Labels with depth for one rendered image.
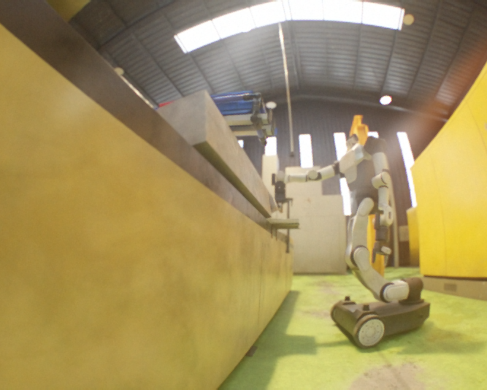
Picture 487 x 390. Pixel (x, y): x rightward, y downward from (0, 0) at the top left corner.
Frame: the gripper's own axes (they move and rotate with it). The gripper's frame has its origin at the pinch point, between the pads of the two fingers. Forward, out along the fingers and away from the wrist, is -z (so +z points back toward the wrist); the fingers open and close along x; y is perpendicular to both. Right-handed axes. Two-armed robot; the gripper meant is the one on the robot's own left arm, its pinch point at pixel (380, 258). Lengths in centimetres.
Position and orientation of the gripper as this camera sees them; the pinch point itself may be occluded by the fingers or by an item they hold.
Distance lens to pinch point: 133.2
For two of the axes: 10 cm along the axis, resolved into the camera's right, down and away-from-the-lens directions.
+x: -9.5, -2.9, -1.2
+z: 2.4, -9.2, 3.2
